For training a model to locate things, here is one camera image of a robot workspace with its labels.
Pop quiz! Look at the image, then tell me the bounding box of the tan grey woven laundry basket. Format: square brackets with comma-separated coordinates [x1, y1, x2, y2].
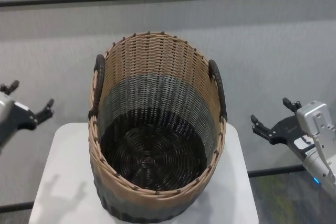
[87, 31, 228, 221]

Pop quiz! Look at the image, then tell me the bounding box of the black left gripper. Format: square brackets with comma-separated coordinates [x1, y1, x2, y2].
[0, 79, 55, 131]

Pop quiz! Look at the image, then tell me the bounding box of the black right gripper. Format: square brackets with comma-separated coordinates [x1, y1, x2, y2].
[250, 97, 317, 158]

